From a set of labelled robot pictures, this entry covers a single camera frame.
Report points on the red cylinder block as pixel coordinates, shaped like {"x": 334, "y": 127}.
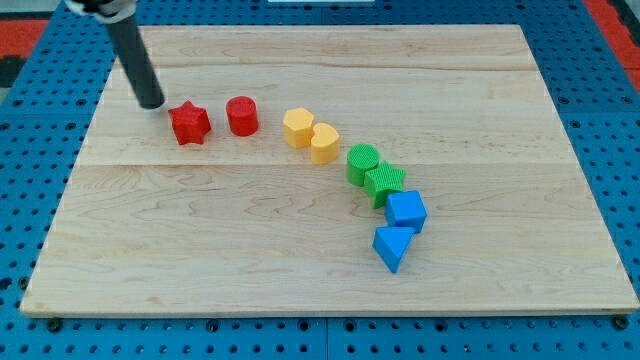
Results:
{"x": 242, "y": 116}

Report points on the yellow heart block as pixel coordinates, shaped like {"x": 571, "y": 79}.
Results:
{"x": 325, "y": 144}

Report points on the green cylinder block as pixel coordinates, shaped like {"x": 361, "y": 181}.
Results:
{"x": 361, "y": 158}

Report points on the light wooden board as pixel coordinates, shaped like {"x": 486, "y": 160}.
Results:
{"x": 250, "y": 227}

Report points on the yellow hexagon block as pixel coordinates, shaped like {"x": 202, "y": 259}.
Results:
{"x": 298, "y": 127}

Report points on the green star block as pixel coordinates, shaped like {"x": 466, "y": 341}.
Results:
{"x": 382, "y": 181}

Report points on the white black rod mount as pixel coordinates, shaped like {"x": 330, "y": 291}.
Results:
{"x": 104, "y": 11}

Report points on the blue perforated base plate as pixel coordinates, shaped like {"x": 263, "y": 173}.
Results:
{"x": 54, "y": 66}

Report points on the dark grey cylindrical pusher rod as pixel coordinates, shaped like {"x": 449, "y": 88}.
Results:
{"x": 129, "y": 47}

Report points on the blue cube block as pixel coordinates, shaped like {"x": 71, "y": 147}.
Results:
{"x": 406, "y": 209}

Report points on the red star block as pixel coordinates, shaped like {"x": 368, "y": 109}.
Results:
{"x": 190, "y": 123}

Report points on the blue triangle block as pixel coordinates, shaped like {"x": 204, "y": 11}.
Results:
{"x": 391, "y": 244}

